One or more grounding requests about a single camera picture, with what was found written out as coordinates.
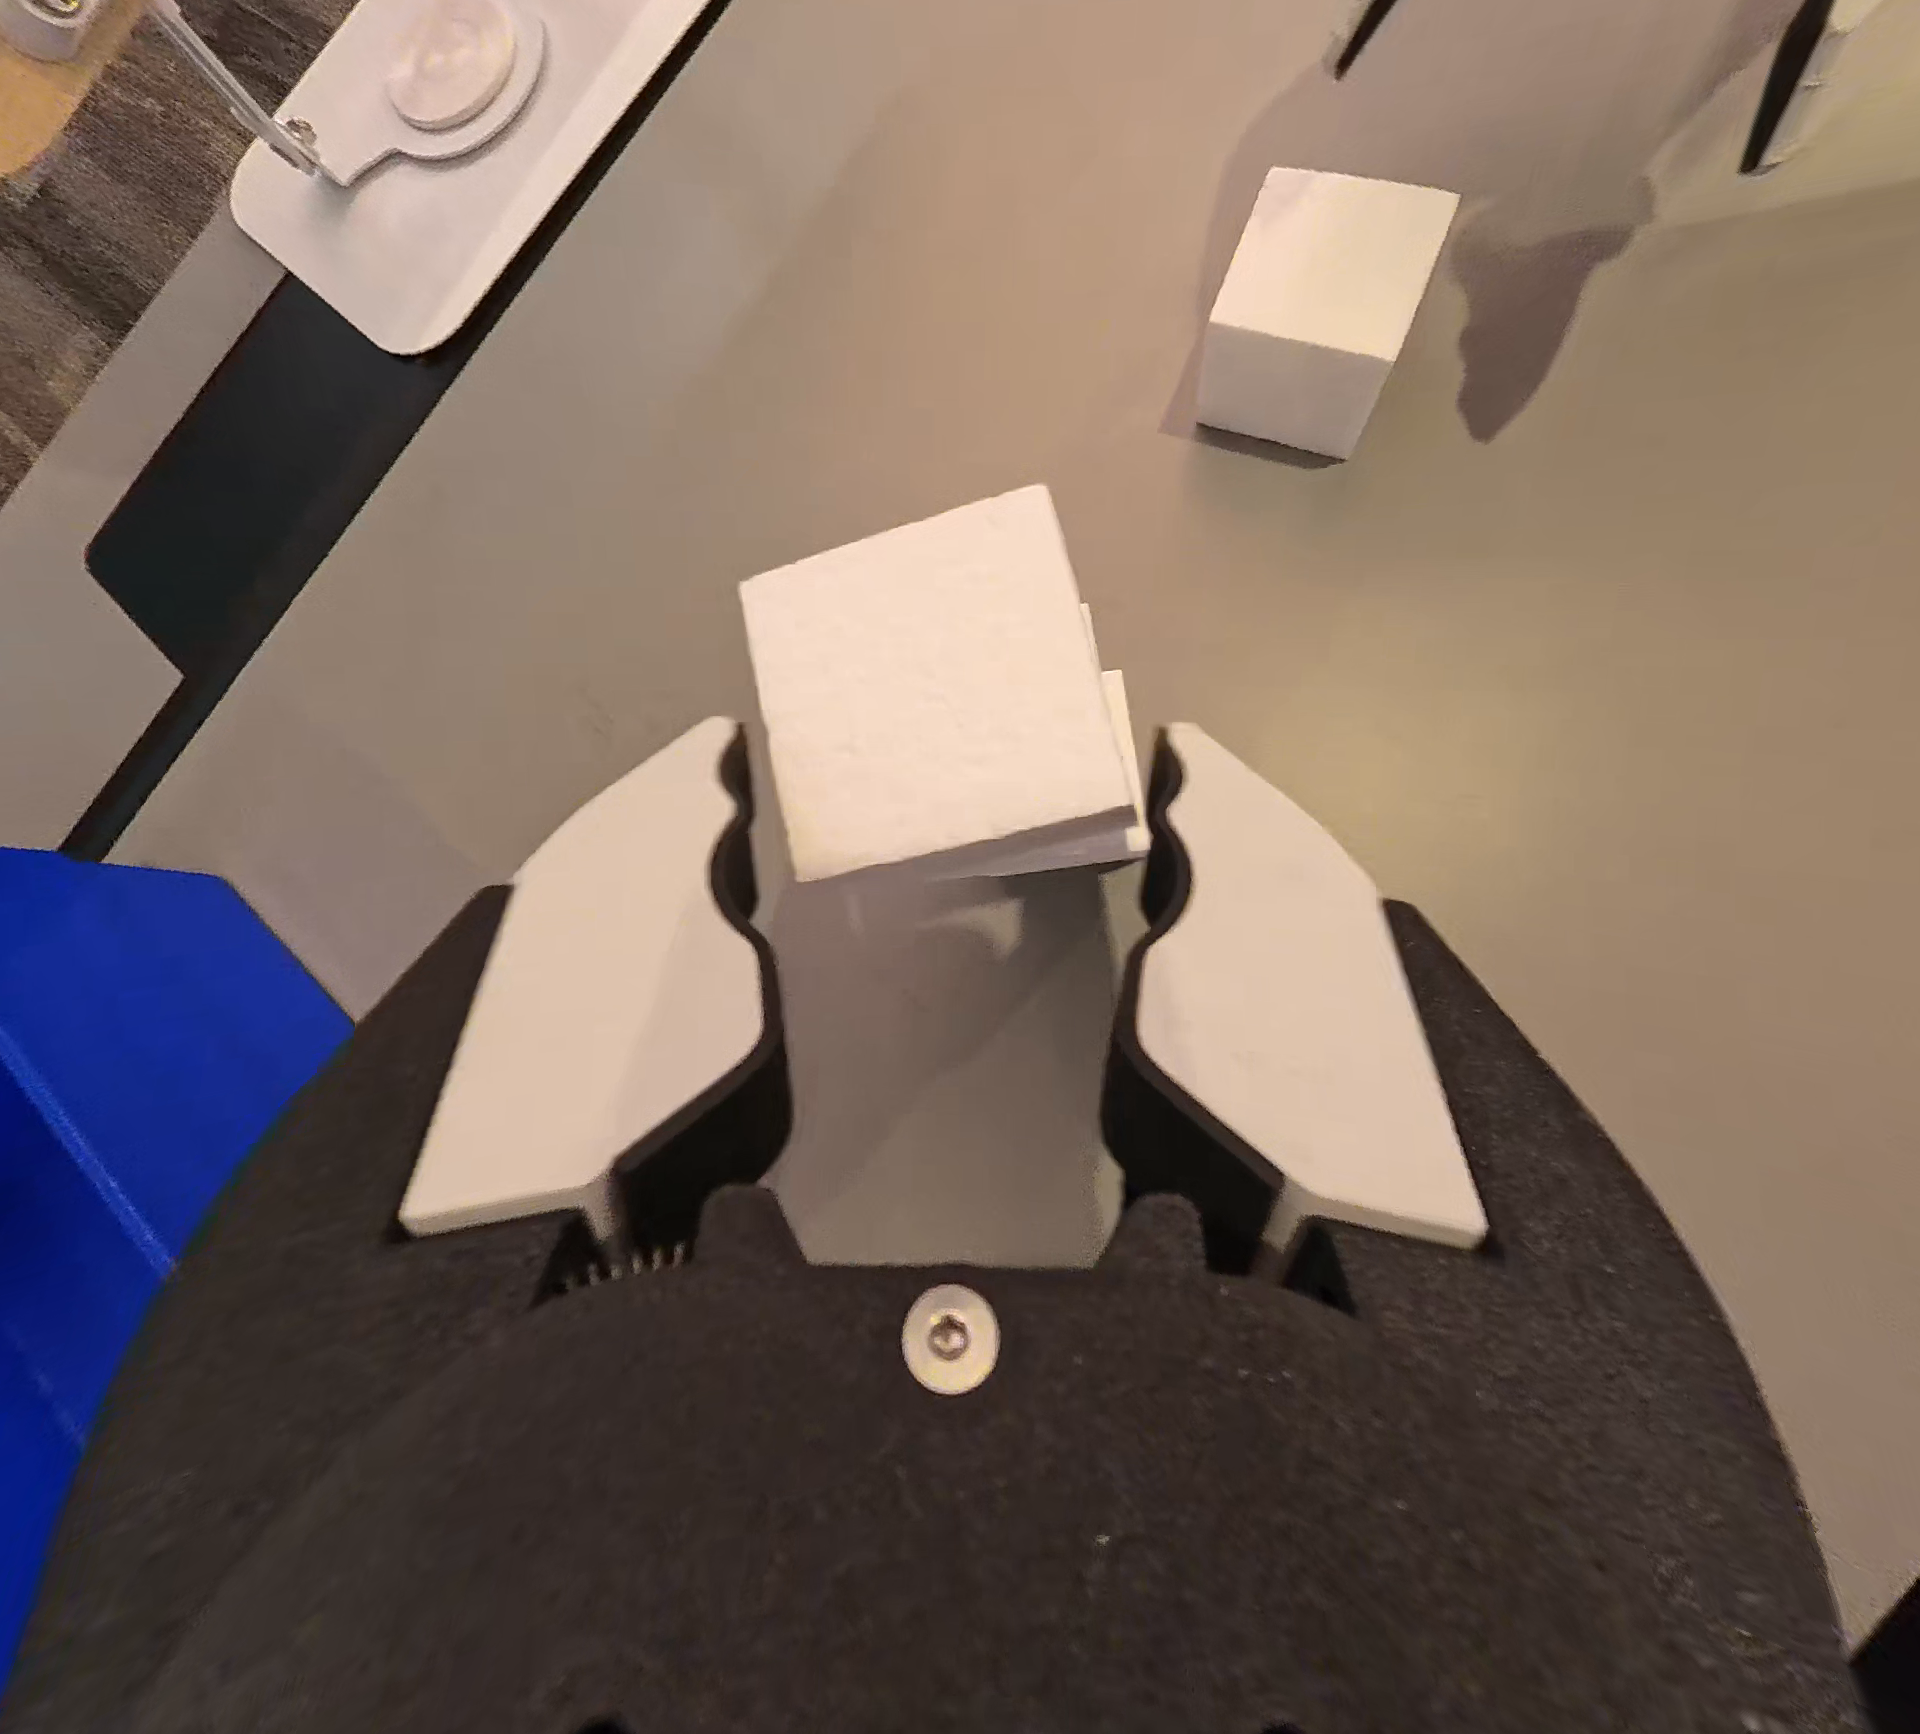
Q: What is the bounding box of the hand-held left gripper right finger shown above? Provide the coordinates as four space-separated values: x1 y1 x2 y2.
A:
1102 720 1492 1285

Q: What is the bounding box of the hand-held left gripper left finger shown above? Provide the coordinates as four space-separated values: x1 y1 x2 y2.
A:
397 713 794 1277

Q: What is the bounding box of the blue plastic bin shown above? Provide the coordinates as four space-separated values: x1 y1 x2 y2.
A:
0 846 356 1634

